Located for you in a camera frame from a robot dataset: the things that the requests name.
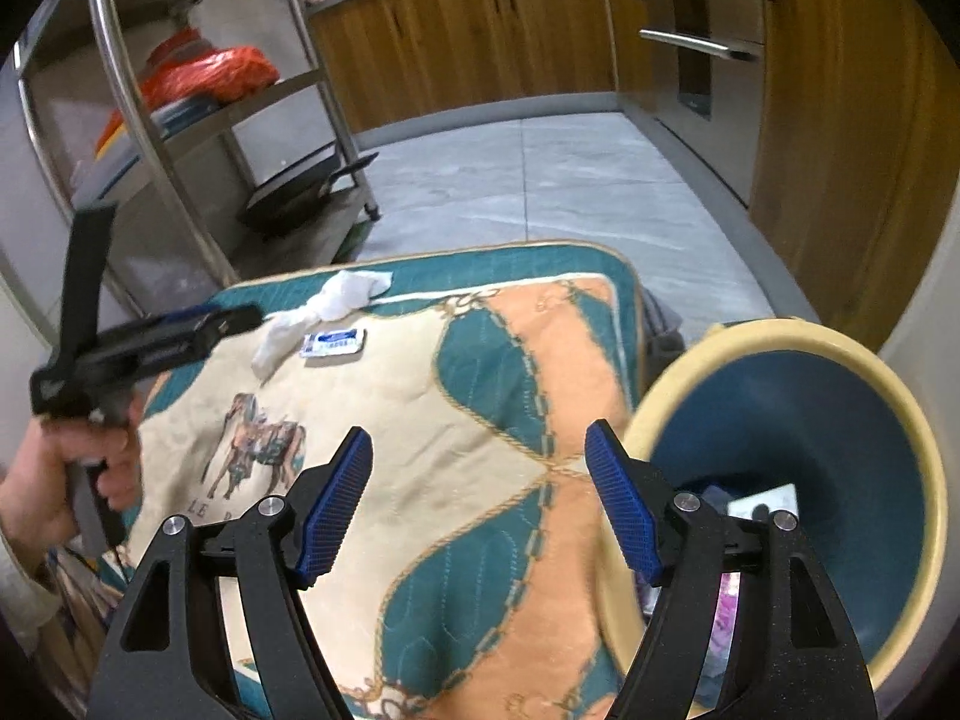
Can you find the blue white small packet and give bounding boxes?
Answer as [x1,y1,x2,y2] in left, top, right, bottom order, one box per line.
[299,328,366,359]

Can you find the grey Coltalin medicine box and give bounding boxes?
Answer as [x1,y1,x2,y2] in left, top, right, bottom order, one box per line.
[726,483,799,522]

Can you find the white tissue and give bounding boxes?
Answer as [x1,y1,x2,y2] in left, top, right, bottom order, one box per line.
[251,270,392,382]

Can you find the pink snack wrapper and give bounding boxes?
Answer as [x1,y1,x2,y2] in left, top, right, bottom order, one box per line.
[695,572,740,709]

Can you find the cream knit sleeve forearm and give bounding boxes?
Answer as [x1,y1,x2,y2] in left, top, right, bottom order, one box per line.
[0,536,60,656]

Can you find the yellow rimmed teal trash bin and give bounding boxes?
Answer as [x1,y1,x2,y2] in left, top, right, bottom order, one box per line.
[610,319,949,718]

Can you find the wooden kitchen cabinets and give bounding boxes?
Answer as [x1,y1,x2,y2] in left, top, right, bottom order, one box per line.
[311,0,958,348]

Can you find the person's left hand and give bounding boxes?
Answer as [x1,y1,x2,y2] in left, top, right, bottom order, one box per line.
[2,395,145,574]

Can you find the horse print quilted cushion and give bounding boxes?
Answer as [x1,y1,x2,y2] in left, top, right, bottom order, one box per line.
[124,242,643,718]

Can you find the stainless steel shelf rack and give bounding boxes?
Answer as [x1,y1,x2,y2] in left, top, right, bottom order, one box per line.
[11,0,381,319]

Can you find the orange plastic bag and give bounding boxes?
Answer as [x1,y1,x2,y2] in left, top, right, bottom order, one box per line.
[139,28,280,114]

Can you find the stainless steel oven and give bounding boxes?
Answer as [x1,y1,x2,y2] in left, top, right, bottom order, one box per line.
[640,0,765,202]

